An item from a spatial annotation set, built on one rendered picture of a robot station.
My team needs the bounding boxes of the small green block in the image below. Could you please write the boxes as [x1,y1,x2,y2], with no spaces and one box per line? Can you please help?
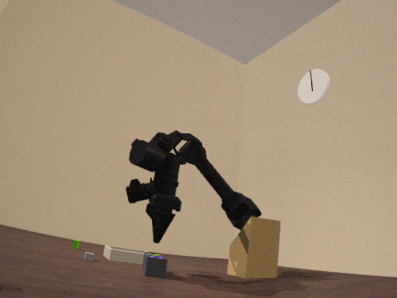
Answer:
[72,240,80,250]

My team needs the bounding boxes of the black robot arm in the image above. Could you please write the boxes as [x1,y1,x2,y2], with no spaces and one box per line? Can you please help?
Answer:
[126,130,262,230]

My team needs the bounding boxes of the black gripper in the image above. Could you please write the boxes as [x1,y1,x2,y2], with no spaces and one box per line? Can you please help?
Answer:
[146,174,182,243]

